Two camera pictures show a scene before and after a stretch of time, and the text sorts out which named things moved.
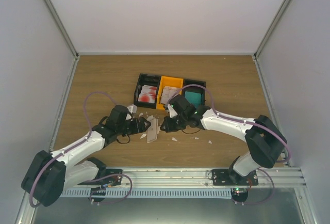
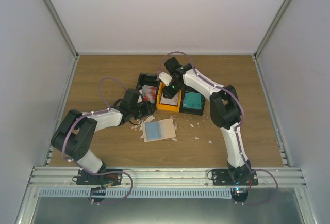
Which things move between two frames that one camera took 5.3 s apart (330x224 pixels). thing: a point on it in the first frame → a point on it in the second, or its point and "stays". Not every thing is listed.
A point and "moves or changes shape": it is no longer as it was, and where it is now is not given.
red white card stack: [147, 94] stays
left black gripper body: [133, 129] → [139, 113]
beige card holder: [152, 132] moves or changes shape
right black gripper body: [177, 125] → [177, 88]
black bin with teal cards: [196, 95] stays
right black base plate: [226, 177] stays
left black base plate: [112, 180] stays
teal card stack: [196, 99] stays
